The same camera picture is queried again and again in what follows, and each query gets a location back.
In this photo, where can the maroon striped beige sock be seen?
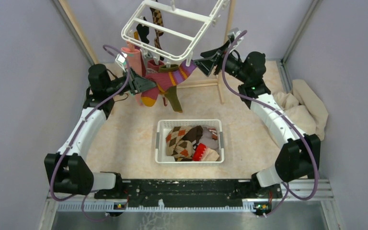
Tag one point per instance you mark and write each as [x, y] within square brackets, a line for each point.
[153, 67]

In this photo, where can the aluminium frame rail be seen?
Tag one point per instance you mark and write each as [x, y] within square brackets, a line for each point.
[295, 211]

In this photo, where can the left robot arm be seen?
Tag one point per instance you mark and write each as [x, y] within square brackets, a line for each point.
[66, 169]

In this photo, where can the grey sock in basket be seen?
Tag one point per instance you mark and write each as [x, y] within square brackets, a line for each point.
[209, 138]

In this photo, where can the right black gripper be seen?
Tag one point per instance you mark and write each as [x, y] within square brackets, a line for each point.
[206, 65]

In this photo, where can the white plastic sock hanger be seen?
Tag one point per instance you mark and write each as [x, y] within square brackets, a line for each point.
[178, 29]

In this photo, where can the pink patterned sock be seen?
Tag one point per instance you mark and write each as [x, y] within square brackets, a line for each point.
[134, 58]

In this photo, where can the white plastic basket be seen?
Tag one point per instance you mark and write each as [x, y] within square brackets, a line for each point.
[165, 126]

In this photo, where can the purple maroon striped sock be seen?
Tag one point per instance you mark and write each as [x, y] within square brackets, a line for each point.
[164, 81]

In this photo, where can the olive green striped sock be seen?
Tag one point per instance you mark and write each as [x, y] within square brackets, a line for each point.
[171, 94]

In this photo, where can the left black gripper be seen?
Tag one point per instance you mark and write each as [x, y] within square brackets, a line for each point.
[137, 84]

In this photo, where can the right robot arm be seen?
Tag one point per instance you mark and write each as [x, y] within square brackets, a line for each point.
[300, 152]

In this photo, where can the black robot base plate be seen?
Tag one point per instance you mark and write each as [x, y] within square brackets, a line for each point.
[192, 195]

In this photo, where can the beige crumpled cloth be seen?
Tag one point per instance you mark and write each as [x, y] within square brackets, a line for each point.
[304, 108]

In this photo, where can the red white sock in basket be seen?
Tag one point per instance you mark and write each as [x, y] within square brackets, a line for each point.
[204, 153]

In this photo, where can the brown argyle sock in basket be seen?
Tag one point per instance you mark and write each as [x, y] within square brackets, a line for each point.
[182, 141]

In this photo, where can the black hanging sock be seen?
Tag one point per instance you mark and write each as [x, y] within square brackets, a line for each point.
[143, 32]

